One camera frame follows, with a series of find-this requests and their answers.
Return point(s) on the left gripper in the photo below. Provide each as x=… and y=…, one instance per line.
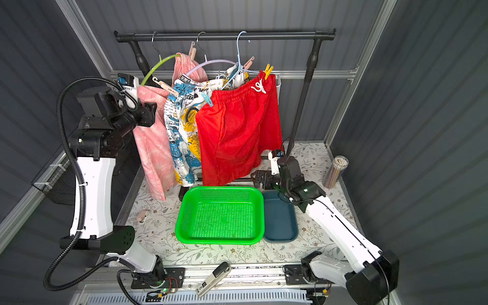
x=147, y=114

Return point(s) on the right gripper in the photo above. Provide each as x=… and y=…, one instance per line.
x=261, y=178

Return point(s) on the pink tie-dye shorts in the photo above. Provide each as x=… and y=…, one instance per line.
x=153, y=142

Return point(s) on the green plastic hanger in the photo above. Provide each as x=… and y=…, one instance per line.
x=161, y=61

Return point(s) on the pink clothespin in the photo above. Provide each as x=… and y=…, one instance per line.
x=142, y=216
x=192, y=51

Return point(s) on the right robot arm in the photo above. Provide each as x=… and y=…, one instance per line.
x=369, y=274

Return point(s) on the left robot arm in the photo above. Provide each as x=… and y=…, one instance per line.
x=111, y=113

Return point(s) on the comic print shorts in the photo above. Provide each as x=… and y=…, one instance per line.
x=180, y=121

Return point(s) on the red shorts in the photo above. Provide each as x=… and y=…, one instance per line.
x=237, y=128

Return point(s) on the lilac plastic hanger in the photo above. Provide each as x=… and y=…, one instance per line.
x=206, y=61

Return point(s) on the beige clothespin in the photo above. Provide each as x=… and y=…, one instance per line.
x=166, y=87

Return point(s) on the dark teal tray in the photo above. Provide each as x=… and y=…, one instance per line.
x=280, y=219

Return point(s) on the blue clothespin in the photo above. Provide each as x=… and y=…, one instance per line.
x=207, y=98

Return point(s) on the green plastic basket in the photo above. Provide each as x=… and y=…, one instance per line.
x=221, y=216

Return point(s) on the clear tube of sticks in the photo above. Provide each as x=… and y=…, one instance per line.
x=339, y=165

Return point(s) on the silver black handheld device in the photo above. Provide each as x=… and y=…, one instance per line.
x=213, y=279

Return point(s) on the fallen pink clothespin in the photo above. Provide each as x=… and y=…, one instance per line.
x=142, y=216

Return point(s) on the yellow clothespin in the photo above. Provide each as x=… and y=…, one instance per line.
x=268, y=70

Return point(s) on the salmon clothespin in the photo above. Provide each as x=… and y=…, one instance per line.
x=248, y=64

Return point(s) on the black clothes rack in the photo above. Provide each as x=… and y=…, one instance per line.
x=318, y=37

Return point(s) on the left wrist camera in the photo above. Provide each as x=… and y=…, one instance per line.
x=129, y=83

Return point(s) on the white wire wall basket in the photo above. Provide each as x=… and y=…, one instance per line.
x=278, y=83

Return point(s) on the light blue wire hanger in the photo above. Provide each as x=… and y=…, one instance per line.
x=234, y=79

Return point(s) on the black wire wall basket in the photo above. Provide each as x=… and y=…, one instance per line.
x=60, y=187

